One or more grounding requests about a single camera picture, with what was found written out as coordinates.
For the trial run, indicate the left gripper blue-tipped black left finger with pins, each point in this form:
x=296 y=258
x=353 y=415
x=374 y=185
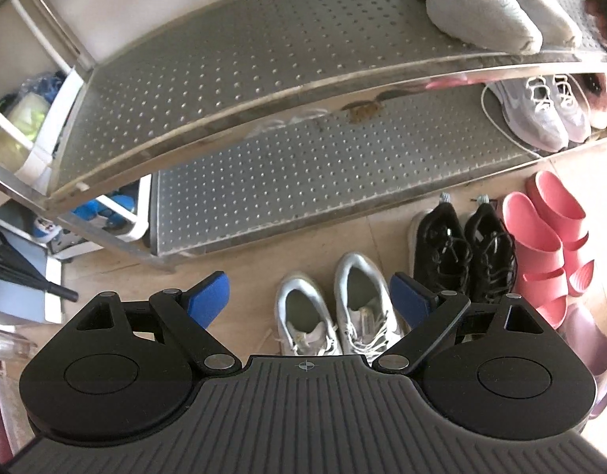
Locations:
x=185 y=316

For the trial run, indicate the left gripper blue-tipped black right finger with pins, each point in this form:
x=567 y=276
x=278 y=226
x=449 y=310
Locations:
x=430 y=316

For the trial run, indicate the silver sneaker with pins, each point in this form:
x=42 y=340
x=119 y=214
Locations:
x=304 y=325
x=367 y=321

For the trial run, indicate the black sneaker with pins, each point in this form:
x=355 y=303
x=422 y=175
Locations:
x=439 y=255
x=493 y=266

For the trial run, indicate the pink slide sandal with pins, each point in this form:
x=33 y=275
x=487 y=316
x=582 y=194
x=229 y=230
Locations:
x=541 y=277
x=566 y=216

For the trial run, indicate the lilac patterned slipper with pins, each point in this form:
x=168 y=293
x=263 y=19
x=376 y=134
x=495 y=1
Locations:
x=588 y=341

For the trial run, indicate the white sneaker with bubble heel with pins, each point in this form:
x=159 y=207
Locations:
x=497 y=25

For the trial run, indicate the white grey mesh sneaker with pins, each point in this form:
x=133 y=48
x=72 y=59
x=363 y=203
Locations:
x=556 y=26

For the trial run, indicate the blue white roller skate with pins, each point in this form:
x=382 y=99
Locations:
x=93 y=211

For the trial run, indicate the black folded umbrella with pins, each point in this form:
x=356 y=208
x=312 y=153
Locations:
x=15 y=268

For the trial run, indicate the clear glass bottle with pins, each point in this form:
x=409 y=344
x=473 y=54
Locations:
x=15 y=347

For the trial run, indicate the metal perforated shoe rack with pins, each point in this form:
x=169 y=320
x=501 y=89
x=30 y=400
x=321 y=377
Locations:
x=258 y=117

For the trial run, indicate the grey sneaker on rack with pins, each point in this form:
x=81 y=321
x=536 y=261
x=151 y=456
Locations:
x=574 y=118
x=530 y=113

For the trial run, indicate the white storage shelf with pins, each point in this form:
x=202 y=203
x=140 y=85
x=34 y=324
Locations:
x=34 y=116

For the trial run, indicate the pink furry slipper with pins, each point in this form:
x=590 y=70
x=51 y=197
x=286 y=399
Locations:
x=595 y=90

